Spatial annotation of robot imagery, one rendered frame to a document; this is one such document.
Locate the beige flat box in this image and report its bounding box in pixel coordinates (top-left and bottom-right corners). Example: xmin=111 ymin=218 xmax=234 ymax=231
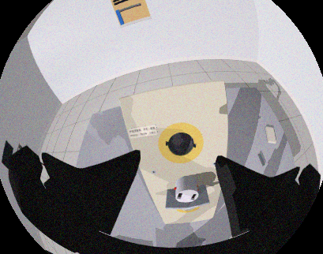
xmin=265 ymin=127 xmax=276 ymax=144

